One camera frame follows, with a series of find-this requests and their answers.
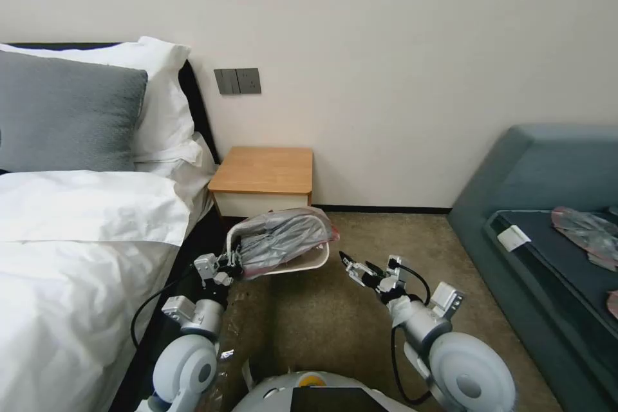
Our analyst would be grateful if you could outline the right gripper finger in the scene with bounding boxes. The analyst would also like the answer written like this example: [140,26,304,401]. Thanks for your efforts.
[339,251,380,291]
[364,261,390,285]

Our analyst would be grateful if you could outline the white plastic trash can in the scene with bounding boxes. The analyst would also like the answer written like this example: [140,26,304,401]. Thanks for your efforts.
[225,207,334,283]

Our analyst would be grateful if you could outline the translucent red-trimmed garbage bag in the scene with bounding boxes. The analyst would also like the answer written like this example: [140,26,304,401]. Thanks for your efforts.
[235,207,343,279]

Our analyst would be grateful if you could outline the black baseboard strip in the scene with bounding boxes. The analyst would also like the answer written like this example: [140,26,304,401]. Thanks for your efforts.
[311,203,453,214]

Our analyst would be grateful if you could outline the wooden top nightstand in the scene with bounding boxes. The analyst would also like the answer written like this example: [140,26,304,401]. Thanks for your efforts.
[207,145,315,220]

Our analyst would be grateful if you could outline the white robot front shell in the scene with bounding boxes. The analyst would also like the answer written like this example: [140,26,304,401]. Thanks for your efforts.
[230,369,407,412]

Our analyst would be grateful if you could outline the small white box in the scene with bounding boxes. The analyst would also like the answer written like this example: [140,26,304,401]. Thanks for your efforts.
[497,224,532,253]

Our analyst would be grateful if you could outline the white duvet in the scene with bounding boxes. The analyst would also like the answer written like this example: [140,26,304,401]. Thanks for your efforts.
[0,169,195,412]

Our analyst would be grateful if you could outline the large white pillow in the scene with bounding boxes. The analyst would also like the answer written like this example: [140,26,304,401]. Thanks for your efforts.
[0,35,192,165]

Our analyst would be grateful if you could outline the dark sofa seat cushion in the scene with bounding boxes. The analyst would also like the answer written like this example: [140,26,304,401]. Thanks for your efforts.
[482,208,618,335]

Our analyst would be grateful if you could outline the teal sofa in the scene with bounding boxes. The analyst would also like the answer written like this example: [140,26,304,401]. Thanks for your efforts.
[445,122,618,412]

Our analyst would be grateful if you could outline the grey textured pillow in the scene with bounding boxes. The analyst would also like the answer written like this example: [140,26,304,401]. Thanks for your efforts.
[0,49,149,174]

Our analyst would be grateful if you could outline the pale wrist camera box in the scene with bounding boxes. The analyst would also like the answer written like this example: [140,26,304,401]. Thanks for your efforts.
[193,255,218,283]
[386,253,412,295]

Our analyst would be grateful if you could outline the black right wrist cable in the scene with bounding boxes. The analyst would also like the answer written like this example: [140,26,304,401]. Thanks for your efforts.
[395,265,433,308]

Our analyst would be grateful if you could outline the black right forearm cable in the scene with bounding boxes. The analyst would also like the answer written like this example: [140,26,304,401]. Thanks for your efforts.
[389,326,431,404]

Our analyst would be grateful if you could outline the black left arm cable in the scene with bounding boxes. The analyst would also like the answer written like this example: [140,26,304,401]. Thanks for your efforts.
[131,276,205,348]

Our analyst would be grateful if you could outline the grey wall switch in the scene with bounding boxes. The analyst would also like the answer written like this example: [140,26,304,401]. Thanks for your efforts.
[214,68,239,95]

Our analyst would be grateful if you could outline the grey wall socket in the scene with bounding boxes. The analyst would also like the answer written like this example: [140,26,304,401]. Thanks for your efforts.
[237,67,263,94]

